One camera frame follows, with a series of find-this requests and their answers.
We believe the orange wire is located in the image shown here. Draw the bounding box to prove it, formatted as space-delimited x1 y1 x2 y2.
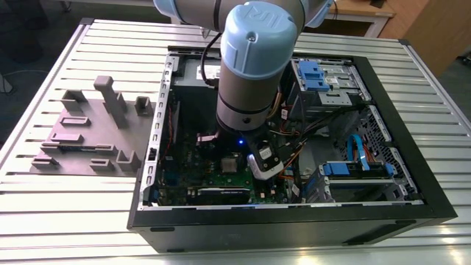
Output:
281 154 306 182

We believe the blue plastic disk carrier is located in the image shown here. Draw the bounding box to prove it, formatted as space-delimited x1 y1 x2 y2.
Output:
298 60 331 92

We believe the grey parts rack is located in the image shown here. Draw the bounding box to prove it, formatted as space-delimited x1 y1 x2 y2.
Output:
30 76 159 177

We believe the black camera cable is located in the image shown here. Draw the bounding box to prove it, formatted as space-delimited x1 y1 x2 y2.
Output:
200 31 224 86

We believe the green motherboard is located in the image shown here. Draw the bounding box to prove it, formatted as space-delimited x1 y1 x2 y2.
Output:
158 129 291 206

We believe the grey power supply unit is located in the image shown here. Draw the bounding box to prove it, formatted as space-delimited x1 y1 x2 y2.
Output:
172 59 224 122

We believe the black Nvidia graphics card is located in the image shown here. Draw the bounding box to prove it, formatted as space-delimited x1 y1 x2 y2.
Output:
158 186 254 206

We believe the blue flat data wire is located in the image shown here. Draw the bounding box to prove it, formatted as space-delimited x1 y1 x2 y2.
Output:
347 134 371 171

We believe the silver CPU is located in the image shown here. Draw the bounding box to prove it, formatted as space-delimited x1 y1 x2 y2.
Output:
220 156 240 174

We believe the hard disk in blue carrier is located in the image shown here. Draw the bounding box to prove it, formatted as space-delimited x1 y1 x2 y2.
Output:
319 161 397 180

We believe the silver disk bay cage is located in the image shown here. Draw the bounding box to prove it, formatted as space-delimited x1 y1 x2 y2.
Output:
302 161 423 205

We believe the wooden cabinet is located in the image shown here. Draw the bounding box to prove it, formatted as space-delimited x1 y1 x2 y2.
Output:
381 0 471 77

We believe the black wire bundle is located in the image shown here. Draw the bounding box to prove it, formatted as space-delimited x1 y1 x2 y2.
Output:
294 104 369 144

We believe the black PC case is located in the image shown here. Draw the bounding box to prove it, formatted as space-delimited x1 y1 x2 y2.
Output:
127 45 459 253

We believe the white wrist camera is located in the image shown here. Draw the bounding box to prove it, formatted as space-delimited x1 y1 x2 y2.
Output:
247 140 285 182

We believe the wooden desk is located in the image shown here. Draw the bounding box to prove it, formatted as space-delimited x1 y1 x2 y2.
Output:
330 0 397 38

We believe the silver drive cage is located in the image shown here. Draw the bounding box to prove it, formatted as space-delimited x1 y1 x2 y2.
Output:
289 59 371 119

